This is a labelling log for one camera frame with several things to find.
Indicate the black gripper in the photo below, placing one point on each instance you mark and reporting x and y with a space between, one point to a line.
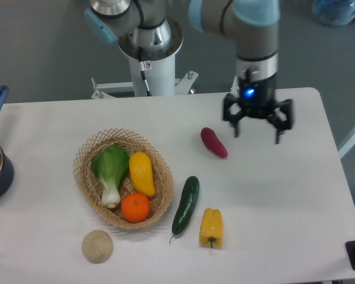
257 100

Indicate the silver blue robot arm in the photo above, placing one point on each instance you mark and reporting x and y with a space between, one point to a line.
147 36

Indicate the woven wicker basket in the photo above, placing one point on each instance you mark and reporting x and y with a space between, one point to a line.
91 188

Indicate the purple sweet potato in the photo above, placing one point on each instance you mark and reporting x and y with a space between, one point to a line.
212 143

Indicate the blue plastic bag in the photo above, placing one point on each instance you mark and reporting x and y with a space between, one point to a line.
334 13

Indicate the green cucumber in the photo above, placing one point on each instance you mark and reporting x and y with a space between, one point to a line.
187 204

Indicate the yellow bell pepper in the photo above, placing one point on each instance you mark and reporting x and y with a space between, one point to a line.
212 229

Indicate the green bok choy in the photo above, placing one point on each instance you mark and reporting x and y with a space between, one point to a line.
110 168

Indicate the orange fruit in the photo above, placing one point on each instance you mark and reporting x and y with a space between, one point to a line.
135 207

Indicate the beige steamed bun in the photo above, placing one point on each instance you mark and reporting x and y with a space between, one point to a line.
97 246

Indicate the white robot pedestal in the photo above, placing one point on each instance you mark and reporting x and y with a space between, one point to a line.
159 74

